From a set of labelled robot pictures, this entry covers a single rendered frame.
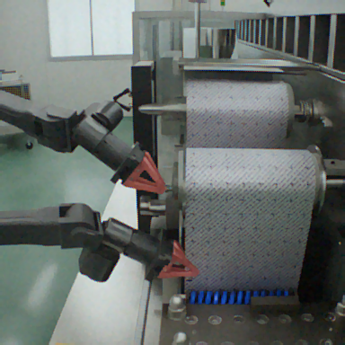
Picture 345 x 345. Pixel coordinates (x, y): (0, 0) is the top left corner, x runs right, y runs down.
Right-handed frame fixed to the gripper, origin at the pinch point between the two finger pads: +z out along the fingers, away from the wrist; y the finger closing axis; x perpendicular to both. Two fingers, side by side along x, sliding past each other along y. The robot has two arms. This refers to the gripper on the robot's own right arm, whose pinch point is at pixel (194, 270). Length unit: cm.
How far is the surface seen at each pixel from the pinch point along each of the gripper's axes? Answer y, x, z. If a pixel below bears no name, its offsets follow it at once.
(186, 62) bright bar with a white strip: -30.2, 31.5, -19.1
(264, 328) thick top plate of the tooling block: 10.9, 1.5, 13.7
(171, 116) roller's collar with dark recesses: -28.3, 18.6, -16.3
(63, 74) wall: -556, -126, -169
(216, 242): 0.2, 8.1, 0.1
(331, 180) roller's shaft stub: -4.9, 28.1, 15.0
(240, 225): 0.3, 13.2, 2.2
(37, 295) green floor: -112, -140, -32
